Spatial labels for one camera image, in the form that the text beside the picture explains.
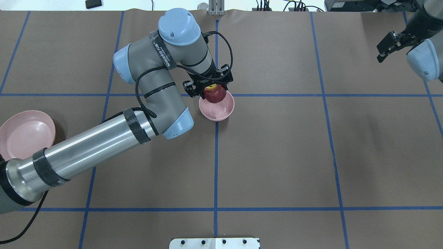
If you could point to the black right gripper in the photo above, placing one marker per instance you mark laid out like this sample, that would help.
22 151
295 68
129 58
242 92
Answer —
416 31

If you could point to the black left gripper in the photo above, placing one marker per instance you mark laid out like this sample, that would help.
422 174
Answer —
201 81

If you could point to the red yellow apple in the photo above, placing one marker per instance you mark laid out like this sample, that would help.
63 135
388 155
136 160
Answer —
214 93

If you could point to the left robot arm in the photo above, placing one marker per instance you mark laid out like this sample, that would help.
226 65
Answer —
178 42

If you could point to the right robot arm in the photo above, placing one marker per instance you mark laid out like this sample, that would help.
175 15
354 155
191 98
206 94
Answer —
423 33

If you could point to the pink bowl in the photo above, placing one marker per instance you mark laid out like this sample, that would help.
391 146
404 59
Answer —
217 111

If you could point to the pink plate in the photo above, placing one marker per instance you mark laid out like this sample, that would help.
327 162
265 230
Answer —
26 133

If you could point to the dark equipment box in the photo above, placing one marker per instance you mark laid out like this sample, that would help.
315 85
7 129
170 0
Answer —
355 5

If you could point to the brown table mat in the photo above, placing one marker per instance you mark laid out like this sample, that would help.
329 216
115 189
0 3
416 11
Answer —
325 148

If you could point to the black device on floor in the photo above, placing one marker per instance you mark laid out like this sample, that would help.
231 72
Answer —
90 4

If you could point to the grey metal mount post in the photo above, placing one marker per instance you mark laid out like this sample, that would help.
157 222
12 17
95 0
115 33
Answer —
216 7

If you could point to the white metal bracket plate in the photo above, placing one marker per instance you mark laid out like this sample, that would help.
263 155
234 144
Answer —
215 243

